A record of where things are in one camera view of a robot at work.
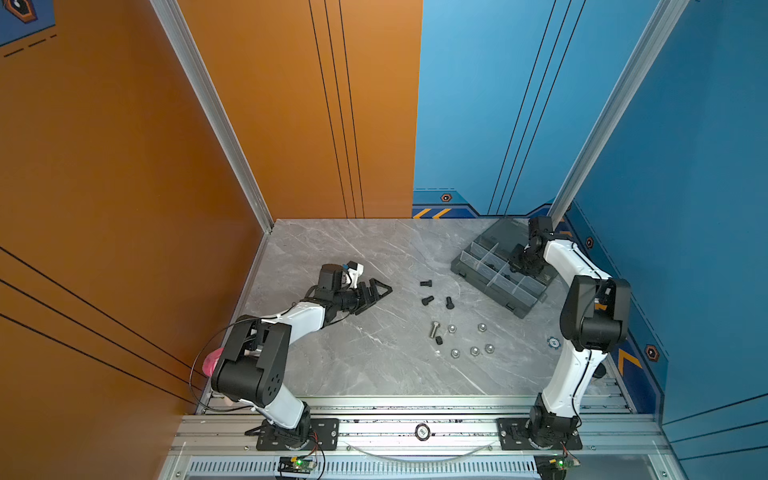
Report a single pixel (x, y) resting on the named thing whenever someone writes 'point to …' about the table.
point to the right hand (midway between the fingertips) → (511, 264)
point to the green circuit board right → (555, 466)
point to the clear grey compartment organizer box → (485, 264)
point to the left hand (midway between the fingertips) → (384, 293)
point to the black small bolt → (439, 340)
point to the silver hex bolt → (435, 325)
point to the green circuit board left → (295, 464)
